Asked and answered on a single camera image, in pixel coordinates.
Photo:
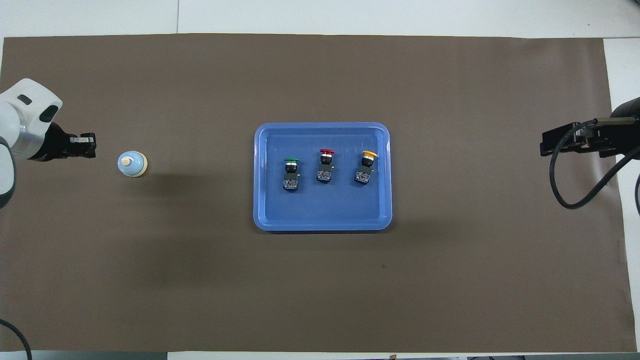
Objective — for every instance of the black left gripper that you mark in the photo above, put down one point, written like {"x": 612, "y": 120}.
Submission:
{"x": 56, "y": 144}

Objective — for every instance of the blue plastic tray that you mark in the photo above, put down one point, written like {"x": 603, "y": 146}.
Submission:
{"x": 320, "y": 210}

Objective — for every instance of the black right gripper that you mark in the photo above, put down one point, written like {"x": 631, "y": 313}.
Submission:
{"x": 615, "y": 132}

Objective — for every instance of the red push button switch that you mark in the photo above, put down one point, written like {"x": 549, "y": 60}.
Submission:
{"x": 325, "y": 167}

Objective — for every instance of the yellow push button switch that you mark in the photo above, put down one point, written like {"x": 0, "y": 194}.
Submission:
{"x": 366, "y": 167}

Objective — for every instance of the green push button switch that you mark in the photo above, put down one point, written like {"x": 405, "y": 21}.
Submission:
{"x": 291, "y": 175}

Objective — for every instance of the brown table mat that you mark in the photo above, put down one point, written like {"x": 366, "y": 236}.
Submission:
{"x": 200, "y": 280}

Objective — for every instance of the light blue call bell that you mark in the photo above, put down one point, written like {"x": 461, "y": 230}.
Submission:
{"x": 131, "y": 164}

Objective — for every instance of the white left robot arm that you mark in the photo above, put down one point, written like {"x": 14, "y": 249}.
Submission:
{"x": 20, "y": 115}

